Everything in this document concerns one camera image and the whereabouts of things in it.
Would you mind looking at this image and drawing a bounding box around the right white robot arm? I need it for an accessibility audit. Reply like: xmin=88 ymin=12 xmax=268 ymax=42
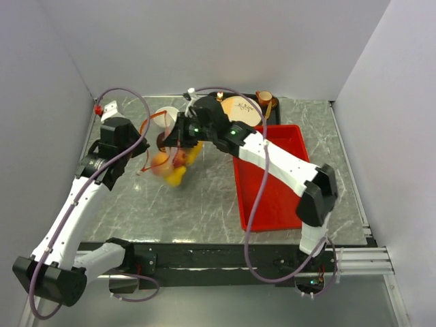
xmin=163 ymin=95 xmax=338 ymax=271

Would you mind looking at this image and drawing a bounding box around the dark purple passionfruit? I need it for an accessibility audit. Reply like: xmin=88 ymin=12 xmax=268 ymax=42
xmin=156 ymin=133 xmax=166 ymax=153

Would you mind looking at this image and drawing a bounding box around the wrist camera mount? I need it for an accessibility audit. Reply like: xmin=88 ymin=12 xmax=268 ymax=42
xmin=94 ymin=100 xmax=125 ymax=124
xmin=183 ymin=87 xmax=199 ymax=116

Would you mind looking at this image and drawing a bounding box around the yellow pear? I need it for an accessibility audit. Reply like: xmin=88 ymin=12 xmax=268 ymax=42
xmin=164 ymin=166 xmax=187 ymax=187

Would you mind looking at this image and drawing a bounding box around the white brown bowl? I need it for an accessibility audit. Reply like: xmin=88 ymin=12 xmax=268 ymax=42
xmin=153 ymin=106 xmax=179 ymax=129

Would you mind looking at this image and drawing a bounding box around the red plastic bin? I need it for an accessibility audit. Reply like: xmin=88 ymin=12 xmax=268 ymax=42
xmin=233 ymin=125 xmax=309 ymax=232

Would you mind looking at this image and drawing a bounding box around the peach fruit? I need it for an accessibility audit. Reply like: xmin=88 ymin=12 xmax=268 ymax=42
xmin=151 ymin=153 xmax=172 ymax=177

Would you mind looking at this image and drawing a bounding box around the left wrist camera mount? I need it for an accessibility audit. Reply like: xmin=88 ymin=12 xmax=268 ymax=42
xmin=94 ymin=100 xmax=125 ymax=124

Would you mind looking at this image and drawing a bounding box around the black serving tray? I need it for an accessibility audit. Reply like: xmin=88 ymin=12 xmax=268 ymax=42
xmin=209 ymin=91 xmax=281 ymax=125

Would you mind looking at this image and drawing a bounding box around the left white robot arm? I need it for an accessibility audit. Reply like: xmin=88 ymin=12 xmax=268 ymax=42
xmin=12 ymin=116 xmax=149 ymax=307

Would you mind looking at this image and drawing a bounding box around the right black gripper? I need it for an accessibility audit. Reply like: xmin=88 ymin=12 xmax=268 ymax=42
xmin=162 ymin=112 xmax=215 ymax=149

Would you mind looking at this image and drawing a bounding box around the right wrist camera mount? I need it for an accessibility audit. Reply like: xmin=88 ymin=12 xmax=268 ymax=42
xmin=183 ymin=87 xmax=199 ymax=116

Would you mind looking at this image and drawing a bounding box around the red wrinkled fruit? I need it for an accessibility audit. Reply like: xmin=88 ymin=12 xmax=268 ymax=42
xmin=172 ymin=149 xmax=188 ymax=168

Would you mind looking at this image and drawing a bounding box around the clear zip top bag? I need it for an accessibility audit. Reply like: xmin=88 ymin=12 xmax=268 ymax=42
xmin=136 ymin=108 xmax=205 ymax=188

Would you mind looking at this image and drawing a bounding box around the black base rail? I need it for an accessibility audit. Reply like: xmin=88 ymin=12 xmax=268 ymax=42
xmin=91 ymin=240 xmax=338 ymax=296

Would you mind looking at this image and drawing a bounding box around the small brown cup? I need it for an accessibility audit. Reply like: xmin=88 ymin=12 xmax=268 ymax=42
xmin=255 ymin=91 xmax=273 ymax=107

